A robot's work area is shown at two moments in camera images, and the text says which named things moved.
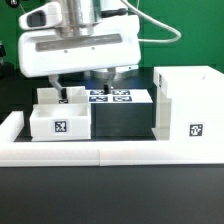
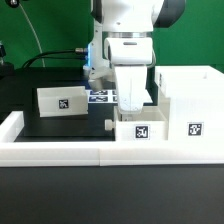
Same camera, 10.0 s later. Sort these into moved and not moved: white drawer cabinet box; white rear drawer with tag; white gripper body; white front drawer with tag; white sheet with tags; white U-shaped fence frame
Moved: white gripper body; white front drawer with tag
Not moved: white rear drawer with tag; white drawer cabinet box; white U-shaped fence frame; white sheet with tags
